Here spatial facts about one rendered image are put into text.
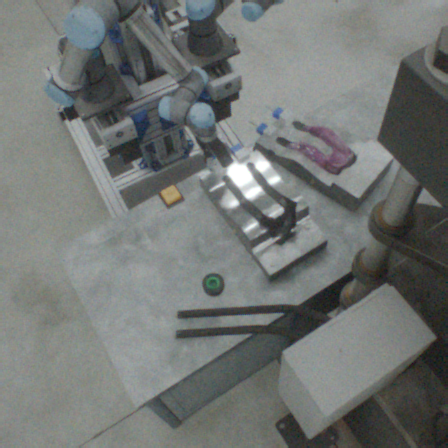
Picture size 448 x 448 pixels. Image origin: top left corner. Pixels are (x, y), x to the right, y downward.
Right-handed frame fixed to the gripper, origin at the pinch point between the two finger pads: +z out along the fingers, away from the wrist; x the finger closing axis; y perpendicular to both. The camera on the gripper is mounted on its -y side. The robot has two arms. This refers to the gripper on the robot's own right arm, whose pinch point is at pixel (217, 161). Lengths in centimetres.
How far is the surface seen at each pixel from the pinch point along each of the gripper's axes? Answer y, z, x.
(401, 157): -62, -97, -13
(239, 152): 0.1, 4.2, -10.0
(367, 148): -27, 7, -53
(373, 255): -69, -53, -11
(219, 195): -10.9, 3.5, 6.4
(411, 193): -66, -83, -16
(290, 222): -35.4, 3.3, -9.6
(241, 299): -49, 5, 21
